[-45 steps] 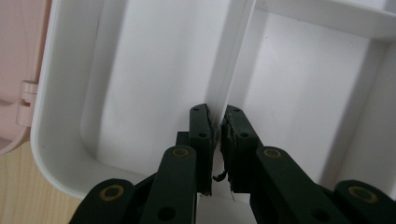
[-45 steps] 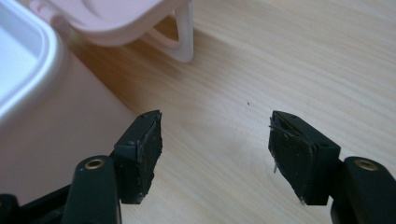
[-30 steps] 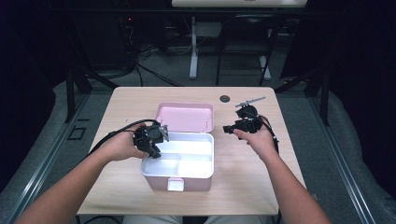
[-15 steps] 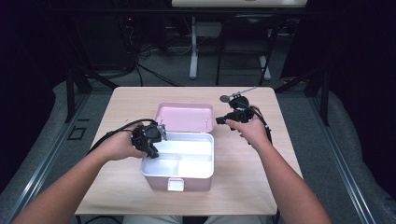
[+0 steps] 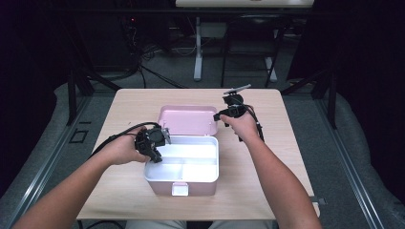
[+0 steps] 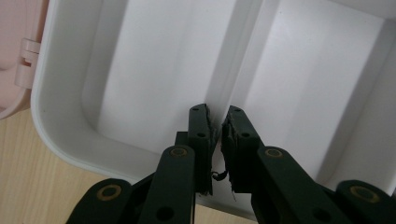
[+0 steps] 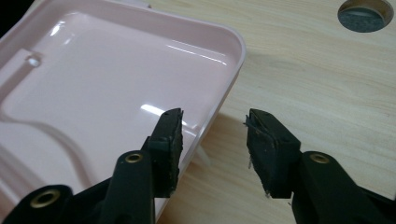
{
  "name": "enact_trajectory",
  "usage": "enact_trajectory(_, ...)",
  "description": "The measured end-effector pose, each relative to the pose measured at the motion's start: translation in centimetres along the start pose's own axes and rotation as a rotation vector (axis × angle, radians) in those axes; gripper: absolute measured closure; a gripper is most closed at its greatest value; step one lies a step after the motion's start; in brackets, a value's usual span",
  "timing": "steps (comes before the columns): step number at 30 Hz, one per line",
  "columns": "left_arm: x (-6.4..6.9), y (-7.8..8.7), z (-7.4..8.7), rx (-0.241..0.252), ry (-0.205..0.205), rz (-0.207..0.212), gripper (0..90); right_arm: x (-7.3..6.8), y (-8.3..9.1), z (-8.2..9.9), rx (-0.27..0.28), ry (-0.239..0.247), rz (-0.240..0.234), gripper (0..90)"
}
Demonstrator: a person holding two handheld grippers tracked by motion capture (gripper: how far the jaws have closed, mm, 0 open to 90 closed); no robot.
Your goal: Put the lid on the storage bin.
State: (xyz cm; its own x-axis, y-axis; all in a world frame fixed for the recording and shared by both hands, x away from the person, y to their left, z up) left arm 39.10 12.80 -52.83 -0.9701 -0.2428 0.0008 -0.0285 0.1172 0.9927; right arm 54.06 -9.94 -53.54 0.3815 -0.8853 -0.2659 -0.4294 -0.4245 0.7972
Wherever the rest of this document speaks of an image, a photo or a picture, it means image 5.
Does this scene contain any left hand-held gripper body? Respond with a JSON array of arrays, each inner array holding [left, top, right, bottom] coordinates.
[[135, 124, 172, 157]]

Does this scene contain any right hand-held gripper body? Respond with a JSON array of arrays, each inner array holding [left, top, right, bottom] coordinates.
[[223, 84, 252, 118]]

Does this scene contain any pink storage box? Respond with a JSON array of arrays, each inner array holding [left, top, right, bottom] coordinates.
[[144, 104, 221, 198]]

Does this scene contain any white compartment tray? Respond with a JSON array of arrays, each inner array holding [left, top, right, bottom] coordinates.
[[143, 135, 220, 184]]

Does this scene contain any person's right hand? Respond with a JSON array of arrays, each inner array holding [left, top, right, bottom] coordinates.
[[219, 111, 261, 144]]

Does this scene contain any person's left hand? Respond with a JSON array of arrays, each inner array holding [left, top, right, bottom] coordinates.
[[104, 126, 151, 166]]

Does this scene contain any white desk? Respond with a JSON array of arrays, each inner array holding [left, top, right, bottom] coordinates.
[[175, 0, 316, 83]]

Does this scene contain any black chair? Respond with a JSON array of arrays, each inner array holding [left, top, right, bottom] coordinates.
[[220, 12, 288, 89]]

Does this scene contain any black metal stand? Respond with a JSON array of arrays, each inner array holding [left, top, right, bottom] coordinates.
[[281, 67, 339, 130], [64, 67, 122, 127]]

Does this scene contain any person's right leg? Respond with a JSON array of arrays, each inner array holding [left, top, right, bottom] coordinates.
[[207, 219, 280, 229]]

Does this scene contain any dark computer cabinet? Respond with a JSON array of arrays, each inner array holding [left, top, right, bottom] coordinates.
[[77, 12, 135, 72]]

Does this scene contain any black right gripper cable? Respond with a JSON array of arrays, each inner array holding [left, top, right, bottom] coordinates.
[[243, 104, 266, 143]]

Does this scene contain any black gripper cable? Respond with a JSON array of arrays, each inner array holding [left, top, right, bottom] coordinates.
[[243, 104, 266, 143], [90, 121, 160, 159]]

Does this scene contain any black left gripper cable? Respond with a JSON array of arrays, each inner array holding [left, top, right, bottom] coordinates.
[[90, 121, 160, 159]]

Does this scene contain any tangle of floor cables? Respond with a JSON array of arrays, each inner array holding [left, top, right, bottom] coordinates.
[[120, 15, 189, 90]]

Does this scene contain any aluminium floor rail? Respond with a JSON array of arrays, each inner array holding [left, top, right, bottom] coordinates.
[[6, 94, 94, 229], [313, 97, 387, 229]]

